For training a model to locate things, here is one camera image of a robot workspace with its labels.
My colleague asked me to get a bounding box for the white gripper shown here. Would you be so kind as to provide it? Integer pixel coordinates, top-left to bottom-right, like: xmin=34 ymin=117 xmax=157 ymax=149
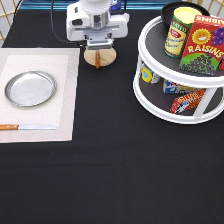
xmin=66 ymin=3 xmax=130 ymax=41

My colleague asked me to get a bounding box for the wooden handled fork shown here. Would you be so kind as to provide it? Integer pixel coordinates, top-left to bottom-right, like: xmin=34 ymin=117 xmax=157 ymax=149
xmin=95 ymin=51 xmax=100 ymax=69

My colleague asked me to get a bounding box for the round silver metal plate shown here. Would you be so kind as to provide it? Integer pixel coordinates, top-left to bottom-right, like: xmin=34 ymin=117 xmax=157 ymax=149
xmin=5 ymin=71 xmax=57 ymax=107

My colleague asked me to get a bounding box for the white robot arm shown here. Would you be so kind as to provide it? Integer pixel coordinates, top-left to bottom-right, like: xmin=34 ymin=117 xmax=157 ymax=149
xmin=66 ymin=0 xmax=129 ymax=46

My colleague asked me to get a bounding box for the round wooden coaster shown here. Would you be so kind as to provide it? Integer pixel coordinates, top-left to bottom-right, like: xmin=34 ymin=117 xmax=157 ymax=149
xmin=84 ymin=48 xmax=117 ymax=67

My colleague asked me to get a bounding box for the beige woven placemat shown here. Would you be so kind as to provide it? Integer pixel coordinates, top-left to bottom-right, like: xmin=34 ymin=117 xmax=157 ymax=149
xmin=0 ymin=48 xmax=80 ymax=143

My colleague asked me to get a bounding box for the blue yellow small package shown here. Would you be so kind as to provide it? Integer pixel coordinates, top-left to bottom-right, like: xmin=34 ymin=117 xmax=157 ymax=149
xmin=141 ymin=64 xmax=160 ymax=84

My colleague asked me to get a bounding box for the black bowl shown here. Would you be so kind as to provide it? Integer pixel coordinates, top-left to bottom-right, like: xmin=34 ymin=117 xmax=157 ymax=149
xmin=161 ymin=2 xmax=210 ymax=29

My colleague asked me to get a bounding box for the yellow lidded green can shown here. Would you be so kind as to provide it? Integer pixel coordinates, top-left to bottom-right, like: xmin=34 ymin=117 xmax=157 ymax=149
xmin=164 ymin=7 xmax=201 ymax=58

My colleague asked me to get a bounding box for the white two-tier turntable rack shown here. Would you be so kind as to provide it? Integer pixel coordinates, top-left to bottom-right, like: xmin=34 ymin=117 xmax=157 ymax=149
xmin=133 ymin=16 xmax=224 ymax=124

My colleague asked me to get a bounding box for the white blue small carton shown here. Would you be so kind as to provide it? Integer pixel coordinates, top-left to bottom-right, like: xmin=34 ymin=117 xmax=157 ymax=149
xmin=163 ymin=80 xmax=197 ymax=94

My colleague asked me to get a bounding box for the red raisins box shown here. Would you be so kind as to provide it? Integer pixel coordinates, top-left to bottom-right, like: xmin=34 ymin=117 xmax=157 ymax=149
xmin=179 ymin=15 xmax=224 ymax=76

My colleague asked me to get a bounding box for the red orange snack box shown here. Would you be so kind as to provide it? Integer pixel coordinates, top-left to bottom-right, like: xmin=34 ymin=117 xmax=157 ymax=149
xmin=170 ymin=89 xmax=205 ymax=114

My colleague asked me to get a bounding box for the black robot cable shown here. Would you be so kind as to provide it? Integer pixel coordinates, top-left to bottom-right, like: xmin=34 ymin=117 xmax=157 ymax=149
xmin=49 ymin=0 xmax=88 ymax=46

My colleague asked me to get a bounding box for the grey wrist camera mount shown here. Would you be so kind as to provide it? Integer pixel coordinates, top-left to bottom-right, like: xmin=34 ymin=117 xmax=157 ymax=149
xmin=84 ymin=28 xmax=113 ymax=50

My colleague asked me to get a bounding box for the wooden handled knife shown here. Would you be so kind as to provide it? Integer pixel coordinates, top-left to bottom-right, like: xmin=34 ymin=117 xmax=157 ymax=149
xmin=0 ymin=124 xmax=57 ymax=131

